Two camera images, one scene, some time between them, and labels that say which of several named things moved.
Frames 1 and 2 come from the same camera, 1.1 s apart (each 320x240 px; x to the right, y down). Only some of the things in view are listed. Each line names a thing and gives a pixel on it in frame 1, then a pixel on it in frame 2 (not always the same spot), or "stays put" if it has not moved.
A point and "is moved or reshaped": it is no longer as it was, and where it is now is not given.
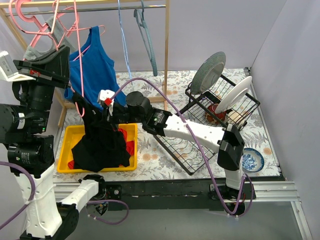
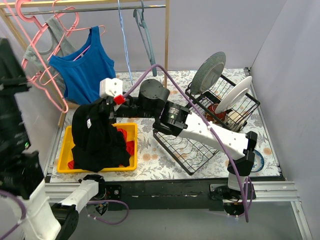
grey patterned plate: (209, 74) stays put
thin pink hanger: (80, 61) to (29, 79)
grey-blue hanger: (145, 36) stays put
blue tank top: (92, 70) stays put
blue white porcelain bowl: (252, 160) stays put
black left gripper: (42, 73) to (6, 81)
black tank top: (102, 145) is moved or reshaped
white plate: (234, 95) stays put
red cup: (221, 115) stays put
